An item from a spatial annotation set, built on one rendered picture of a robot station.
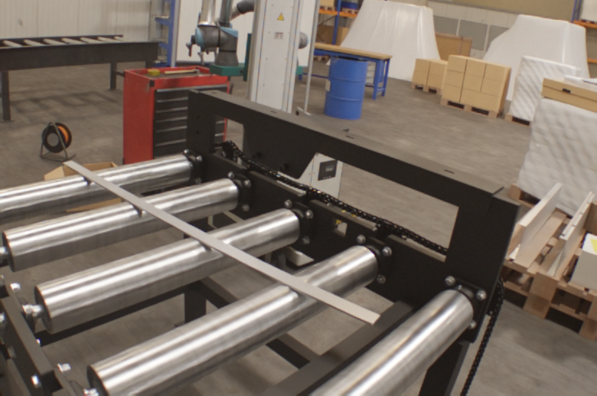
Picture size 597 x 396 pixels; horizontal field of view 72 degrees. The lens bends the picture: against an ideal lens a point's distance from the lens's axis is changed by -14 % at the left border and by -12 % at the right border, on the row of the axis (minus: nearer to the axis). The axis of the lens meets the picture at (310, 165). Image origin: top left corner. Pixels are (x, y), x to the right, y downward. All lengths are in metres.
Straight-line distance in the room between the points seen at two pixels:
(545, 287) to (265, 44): 2.22
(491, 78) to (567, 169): 5.17
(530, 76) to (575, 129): 5.02
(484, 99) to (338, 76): 3.67
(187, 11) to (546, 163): 4.37
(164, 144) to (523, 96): 7.34
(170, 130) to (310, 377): 2.73
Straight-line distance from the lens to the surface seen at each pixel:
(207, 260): 1.23
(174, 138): 3.59
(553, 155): 4.62
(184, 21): 5.88
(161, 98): 3.46
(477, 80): 9.52
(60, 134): 4.53
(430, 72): 11.29
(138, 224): 1.43
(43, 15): 11.35
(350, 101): 6.88
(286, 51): 2.97
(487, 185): 1.19
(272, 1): 2.86
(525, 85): 9.41
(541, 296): 2.94
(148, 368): 0.88
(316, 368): 1.07
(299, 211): 1.49
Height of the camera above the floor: 1.52
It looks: 19 degrees down
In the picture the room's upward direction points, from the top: 7 degrees clockwise
